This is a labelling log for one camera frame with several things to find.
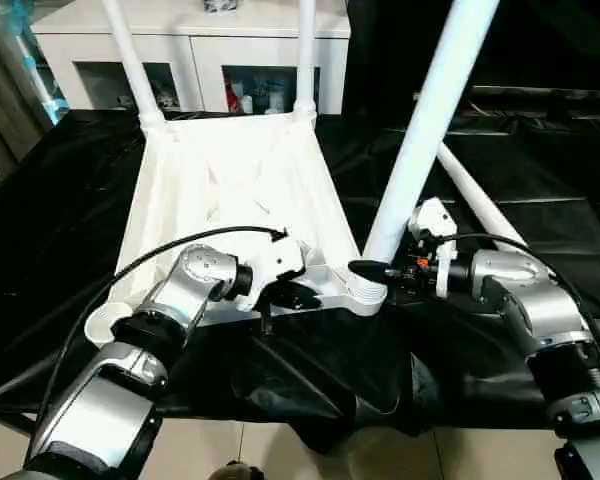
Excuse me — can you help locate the white glass-door cabinet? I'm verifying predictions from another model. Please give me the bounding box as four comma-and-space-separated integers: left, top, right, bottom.
31, 0, 352, 117

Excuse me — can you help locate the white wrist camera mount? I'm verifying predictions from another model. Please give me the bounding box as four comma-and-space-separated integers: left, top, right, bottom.
407, 196, 457, 302
233, 233, 312, 315

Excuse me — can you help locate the grey curtain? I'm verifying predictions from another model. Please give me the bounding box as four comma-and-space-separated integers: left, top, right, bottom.
0, 0, 57, 172

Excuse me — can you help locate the silver bowl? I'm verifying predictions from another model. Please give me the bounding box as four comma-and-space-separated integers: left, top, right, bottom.
201, 0, 242, 15

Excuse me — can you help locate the black mat cloth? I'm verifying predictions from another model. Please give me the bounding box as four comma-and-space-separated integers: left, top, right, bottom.
0, 104, 600, 456

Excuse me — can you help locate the teal white patterned banner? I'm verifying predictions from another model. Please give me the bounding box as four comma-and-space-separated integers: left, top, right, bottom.
13, 23, 72, 127

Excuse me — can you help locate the white plastic table top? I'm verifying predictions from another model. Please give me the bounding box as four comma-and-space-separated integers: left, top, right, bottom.
82, 109, 390, 350

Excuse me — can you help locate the black backdrop cloth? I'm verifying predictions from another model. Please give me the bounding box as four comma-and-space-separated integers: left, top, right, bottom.
344, 0, 600, 126

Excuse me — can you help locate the red bottle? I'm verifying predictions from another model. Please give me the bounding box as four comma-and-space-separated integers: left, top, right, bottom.
226, 73, 245, 115

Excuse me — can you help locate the white plastic table leg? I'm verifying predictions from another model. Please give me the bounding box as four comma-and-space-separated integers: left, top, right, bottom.
346, 0, 502, 315
291, 0, 322, 127
434, 141, 532, 252
98, 0, 175, 137

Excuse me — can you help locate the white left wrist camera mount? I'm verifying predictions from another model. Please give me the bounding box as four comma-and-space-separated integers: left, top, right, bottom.
233, 233, 312, 315

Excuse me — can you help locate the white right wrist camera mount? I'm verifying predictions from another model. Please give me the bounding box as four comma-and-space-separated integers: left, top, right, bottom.
407, 196, 457, 302

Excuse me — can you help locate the small brown rounded object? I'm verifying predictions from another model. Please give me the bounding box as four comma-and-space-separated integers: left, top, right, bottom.
208, 461, 267, 480

